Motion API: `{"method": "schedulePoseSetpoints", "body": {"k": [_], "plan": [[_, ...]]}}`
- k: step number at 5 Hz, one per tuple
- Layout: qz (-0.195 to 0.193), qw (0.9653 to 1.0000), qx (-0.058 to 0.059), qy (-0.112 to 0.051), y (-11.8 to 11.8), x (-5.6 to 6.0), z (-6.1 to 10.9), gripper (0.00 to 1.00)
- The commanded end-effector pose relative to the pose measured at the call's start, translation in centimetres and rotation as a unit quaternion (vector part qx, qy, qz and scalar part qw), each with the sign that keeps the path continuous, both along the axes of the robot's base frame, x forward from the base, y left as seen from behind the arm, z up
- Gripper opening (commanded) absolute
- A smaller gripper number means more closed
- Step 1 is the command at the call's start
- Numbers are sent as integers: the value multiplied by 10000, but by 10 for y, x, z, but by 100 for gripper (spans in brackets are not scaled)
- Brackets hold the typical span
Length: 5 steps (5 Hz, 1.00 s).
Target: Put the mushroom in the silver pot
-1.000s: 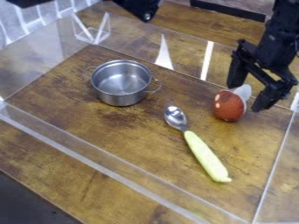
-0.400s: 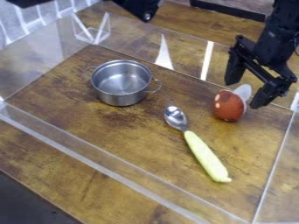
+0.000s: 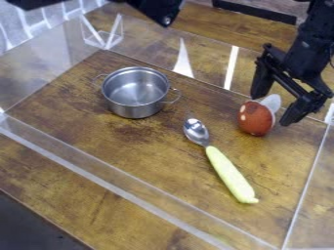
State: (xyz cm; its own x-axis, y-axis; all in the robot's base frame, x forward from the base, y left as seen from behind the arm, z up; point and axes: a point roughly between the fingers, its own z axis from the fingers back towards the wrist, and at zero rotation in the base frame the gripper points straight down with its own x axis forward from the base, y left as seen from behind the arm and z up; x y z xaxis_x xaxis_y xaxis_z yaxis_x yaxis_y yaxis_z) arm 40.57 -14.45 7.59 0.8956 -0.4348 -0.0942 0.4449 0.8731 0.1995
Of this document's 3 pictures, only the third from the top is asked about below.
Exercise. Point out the red brown toy mushroom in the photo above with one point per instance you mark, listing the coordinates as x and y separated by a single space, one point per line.
257 115

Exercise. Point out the clear acrylic enclosure wall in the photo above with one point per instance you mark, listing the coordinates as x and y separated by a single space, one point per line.
200 223

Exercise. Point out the small silver metal pot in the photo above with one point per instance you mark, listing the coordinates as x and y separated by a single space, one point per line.
137 91

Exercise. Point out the black bar at table edge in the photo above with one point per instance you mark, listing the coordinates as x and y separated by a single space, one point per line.
255 11

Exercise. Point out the clear acrylic corner bracket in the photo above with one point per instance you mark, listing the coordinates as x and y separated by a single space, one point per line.
104 39

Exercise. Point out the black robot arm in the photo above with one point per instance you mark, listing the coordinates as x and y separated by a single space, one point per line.
320 26

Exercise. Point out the spoon with yellow handle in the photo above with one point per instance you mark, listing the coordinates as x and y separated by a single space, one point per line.
225 168

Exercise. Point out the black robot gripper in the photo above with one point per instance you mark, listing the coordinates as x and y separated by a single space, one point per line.
284 67

